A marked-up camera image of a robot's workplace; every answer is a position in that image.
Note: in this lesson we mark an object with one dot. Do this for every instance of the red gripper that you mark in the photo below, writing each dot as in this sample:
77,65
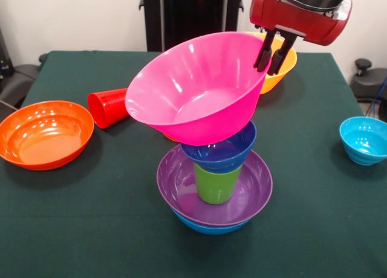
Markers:
299,24

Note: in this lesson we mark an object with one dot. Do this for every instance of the large yellow bowl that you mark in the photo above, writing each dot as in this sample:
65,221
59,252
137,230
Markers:
281,75

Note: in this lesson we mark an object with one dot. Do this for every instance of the large pink bowl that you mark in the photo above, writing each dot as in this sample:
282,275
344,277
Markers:
193,90

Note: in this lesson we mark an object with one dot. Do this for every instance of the small dark blue bowl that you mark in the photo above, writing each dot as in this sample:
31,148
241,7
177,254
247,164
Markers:
223,157

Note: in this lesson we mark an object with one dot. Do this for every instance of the orange cup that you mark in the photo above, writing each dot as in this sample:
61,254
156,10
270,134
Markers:
169,136

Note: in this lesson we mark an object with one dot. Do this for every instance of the purple bowl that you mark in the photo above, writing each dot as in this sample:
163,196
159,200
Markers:
257,187

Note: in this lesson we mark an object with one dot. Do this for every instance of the green cup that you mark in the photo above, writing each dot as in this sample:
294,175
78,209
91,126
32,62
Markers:
216,184

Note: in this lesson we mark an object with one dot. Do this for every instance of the red cup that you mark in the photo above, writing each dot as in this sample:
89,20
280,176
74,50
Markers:
106,108

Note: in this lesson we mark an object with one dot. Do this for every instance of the sky blue bowl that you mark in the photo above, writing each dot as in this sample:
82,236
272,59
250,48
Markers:
208,228

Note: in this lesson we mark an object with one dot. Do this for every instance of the orange bowl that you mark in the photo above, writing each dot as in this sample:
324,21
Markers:
45,136

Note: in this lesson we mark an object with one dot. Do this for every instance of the black stand base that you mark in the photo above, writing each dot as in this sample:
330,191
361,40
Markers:
369,78
15,81

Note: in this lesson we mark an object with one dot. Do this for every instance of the small cyan ribbed bowl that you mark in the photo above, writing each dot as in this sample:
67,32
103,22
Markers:
364,142

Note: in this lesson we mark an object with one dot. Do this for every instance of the dark green tablecloth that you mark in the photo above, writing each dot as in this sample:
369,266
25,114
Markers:
90,229

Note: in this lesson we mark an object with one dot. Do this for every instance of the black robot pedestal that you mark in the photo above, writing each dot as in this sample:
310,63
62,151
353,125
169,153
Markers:
193,18

